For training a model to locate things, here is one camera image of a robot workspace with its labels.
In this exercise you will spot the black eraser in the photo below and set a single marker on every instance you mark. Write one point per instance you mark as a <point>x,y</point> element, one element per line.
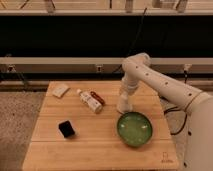
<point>66,129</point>

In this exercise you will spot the green bowl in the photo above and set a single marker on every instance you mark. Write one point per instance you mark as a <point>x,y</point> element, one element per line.
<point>134,129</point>

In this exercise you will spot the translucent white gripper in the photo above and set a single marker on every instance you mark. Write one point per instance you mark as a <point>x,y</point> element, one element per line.
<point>125,92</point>

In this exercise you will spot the beige sponge block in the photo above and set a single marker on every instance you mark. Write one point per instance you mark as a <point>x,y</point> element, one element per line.
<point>60,90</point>

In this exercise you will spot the brown red marker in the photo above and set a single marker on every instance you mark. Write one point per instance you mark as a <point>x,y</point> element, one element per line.
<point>97,97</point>

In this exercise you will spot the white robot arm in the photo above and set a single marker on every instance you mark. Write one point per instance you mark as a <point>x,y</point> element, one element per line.
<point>196,103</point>

